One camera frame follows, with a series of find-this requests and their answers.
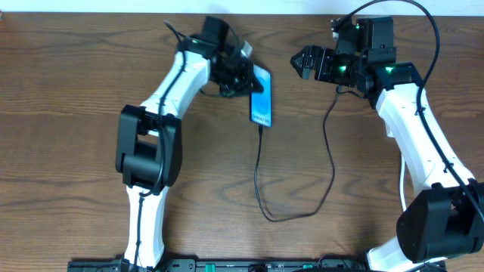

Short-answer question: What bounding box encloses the black charger cable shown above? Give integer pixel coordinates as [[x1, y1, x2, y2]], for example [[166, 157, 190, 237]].
[[253, 85, 364, 224]]

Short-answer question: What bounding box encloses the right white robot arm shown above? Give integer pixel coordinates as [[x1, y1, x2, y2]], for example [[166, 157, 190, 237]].
[[290, 17, 483, 271]]

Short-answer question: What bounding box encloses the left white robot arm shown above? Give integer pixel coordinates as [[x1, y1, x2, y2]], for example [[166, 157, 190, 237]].
[[115, 16, 264, 271]]

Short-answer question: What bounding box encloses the blue Galaxy smartphone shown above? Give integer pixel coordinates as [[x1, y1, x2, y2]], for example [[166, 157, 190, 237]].
[[250, 65, 272, 128]]

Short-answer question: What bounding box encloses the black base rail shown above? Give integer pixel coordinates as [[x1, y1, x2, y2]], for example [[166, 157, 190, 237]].
[[67, 258, 447, 272]]

